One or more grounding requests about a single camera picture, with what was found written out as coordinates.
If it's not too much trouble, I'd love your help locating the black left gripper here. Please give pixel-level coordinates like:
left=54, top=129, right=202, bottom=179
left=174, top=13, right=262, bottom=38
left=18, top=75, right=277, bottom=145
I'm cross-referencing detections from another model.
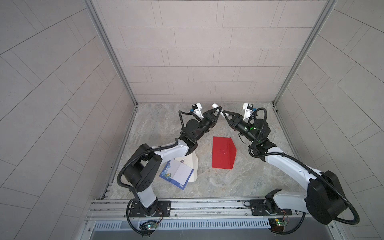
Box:
left=191, top=108, right=220, bottom=143

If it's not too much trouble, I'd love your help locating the red paper envelope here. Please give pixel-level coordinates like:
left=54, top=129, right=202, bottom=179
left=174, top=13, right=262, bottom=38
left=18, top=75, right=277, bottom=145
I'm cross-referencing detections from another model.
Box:
left=212, top=137, right=237, bottom=170

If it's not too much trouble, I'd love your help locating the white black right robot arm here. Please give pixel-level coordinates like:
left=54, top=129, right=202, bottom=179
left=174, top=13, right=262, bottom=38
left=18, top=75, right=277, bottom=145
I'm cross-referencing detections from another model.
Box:
left=223, top=111, right=350, bottom=225

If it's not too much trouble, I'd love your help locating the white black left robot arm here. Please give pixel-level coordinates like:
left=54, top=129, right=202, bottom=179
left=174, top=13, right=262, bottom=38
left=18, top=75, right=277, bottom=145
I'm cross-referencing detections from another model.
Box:
left=117, top=107, right=222, bottom=212

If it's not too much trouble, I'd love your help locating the cream paper envelope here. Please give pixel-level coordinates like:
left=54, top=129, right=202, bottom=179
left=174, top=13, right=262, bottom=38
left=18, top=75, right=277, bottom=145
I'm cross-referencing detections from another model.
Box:
left=175, top=152, right=199, bottom=183

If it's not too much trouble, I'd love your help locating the blue bordered white card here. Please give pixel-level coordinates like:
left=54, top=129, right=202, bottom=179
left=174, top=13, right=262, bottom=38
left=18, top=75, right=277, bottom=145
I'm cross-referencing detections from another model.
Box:
left=160, top=160, right=194, bottom=190

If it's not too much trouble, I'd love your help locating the right green circuit board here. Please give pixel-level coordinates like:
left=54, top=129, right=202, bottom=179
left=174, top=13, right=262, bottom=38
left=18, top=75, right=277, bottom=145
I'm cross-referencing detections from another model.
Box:
left=268, top=219, right=288, bottom=233

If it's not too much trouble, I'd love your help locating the green circuit board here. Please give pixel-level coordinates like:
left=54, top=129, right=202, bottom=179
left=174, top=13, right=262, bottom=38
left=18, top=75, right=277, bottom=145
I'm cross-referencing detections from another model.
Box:
left=268, top=219, right=288, bottom=233
left=140, top=221, right=159, bottom=231

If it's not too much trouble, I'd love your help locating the left green circuit board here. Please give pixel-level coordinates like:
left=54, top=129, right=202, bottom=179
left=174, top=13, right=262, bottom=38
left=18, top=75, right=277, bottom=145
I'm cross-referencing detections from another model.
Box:
left=140, top=221, right=159, bottom=231

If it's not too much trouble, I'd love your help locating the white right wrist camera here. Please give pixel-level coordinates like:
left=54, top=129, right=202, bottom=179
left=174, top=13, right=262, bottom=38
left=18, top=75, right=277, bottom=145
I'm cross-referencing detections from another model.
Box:
left=243, top=103, right=255, bottom=121

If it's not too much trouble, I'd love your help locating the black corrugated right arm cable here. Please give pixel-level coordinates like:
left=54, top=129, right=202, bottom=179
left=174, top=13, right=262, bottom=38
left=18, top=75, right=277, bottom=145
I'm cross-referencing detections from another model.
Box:
left=248, top=107, right=360, bottom=226

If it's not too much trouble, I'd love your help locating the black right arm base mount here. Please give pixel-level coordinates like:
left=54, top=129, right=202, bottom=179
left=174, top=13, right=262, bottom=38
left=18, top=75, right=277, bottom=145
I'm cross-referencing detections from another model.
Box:
left=243, top=199, right=292, bottom=216

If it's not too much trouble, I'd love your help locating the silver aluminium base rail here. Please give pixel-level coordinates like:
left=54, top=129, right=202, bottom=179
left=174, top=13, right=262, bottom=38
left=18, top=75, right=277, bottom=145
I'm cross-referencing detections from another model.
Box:
left=80, top=196, right=346, bottom=240

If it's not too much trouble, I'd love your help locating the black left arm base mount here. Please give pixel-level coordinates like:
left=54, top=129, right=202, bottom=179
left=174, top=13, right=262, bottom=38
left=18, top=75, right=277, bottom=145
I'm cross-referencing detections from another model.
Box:
left=128, top=200, right=172, bottom=218

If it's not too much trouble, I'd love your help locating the silver right corner post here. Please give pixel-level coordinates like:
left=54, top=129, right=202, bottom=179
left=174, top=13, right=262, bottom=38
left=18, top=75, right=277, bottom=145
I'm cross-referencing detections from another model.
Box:
left=273, top=0, right=338, bottom=106

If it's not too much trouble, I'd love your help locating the silver aluminium corner post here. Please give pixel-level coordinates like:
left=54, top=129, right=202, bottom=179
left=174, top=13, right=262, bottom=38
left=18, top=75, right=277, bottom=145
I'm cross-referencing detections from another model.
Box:
left=84, top=0, right=138, bottom=107

